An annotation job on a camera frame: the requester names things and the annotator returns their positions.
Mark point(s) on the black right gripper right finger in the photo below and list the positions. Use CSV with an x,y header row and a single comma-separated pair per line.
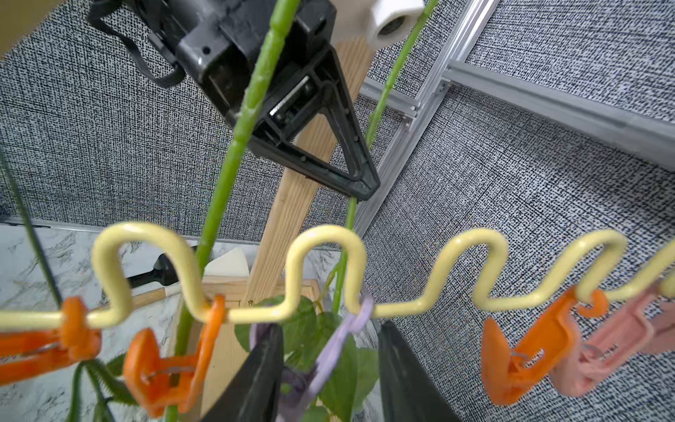
x,y
407,392

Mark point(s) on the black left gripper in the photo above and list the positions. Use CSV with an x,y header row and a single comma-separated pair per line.
x,y
217,44

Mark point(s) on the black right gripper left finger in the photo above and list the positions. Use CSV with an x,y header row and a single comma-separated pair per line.
x,y
253,394

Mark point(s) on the purple clothespin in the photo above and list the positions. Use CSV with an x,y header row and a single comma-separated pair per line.
x,y
318,371

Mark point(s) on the cream rose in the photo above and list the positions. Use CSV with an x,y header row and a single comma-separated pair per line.
x,y
254,95

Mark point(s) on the orange clothespin lowest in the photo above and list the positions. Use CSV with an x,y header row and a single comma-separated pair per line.
x,y
39,352

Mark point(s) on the wooden clothes rack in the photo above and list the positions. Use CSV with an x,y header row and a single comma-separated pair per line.
x,y
295,194

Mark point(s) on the orange clothespin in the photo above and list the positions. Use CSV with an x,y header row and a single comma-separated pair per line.
x,y
156,382
509,373

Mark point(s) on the orange clothespin upper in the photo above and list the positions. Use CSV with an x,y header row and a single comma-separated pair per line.
x,y
509,373

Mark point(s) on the wooden stick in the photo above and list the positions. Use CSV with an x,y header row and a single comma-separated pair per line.
x,y
157,295

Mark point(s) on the pink clothespin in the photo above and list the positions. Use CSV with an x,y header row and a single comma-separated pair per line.
x,y
591,361
663,324

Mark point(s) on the pink clothespin far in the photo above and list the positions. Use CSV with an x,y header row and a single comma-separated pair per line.
x,y
663,324

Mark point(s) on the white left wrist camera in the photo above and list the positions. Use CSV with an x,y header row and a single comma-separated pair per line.
x,y
381,22

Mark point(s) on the black handled spatula tool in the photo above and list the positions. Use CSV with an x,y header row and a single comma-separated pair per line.
x,y
226,263

